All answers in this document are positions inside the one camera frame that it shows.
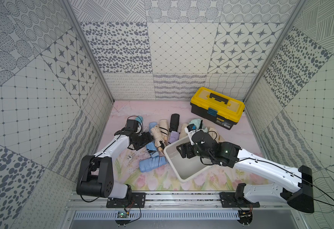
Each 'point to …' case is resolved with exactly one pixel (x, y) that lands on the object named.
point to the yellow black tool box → (220, 109)
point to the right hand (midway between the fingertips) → (183, 146)
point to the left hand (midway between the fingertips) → (149, 139)
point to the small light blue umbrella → (151, 125)
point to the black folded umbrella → (174, 122)
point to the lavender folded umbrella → (174, 137)
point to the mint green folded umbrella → (197, 122)
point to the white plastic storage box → (186, 169)
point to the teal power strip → (139, 119)
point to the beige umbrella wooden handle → (158, 136)
